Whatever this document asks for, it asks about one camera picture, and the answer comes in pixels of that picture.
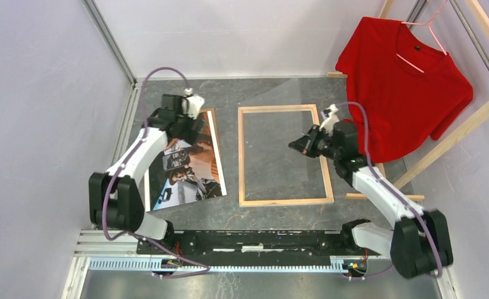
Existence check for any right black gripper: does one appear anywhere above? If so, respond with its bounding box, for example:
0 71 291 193
288 124 341 161

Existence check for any brown cardboard backing board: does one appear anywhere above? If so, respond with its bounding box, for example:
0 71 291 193
202 108 227 195

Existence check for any colour photo print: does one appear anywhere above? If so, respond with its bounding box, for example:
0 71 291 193
142 111 222 212

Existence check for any white wooden picture frame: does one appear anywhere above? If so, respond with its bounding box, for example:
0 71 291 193
237 104 335 207

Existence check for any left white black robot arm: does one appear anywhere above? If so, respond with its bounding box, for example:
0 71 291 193
88 93 205 254

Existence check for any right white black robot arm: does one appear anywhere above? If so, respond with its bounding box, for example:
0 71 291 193
288 121 453 278

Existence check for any red t-shirt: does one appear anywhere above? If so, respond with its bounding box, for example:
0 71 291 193
335 16 475 164

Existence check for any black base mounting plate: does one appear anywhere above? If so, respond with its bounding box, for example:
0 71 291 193
136 230 378 268

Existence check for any wooden clothes rack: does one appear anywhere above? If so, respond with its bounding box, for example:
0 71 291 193
327 0 489 202

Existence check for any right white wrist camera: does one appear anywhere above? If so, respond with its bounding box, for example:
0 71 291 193
320 104 339 135

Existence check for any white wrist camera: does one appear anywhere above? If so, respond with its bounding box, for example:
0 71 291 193
320 104 339 135
182 87 205 120

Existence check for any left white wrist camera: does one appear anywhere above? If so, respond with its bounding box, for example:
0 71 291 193
182 87 205 120

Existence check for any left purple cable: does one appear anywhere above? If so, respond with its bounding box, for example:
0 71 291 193
102 67 212 279

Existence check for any purple cable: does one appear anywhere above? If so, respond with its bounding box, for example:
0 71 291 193
335 102 445 280
102 67 212 279

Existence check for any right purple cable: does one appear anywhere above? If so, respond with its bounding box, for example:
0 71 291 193
335 102 445 280

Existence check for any aluminium rail frame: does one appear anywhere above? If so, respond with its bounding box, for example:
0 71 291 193
62 230 458 298

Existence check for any pink wire hanger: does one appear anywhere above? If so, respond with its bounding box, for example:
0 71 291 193
396 0 450 74

